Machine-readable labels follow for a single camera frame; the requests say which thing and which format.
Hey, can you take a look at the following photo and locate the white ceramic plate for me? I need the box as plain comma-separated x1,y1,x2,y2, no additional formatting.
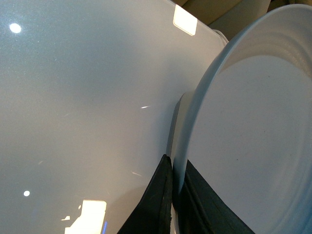
172,4,312,234

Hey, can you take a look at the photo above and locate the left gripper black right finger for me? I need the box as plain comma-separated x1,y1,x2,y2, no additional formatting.
174,161,254,234

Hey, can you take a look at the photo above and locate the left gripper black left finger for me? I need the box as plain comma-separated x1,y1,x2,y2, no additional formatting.
118,155,173,234

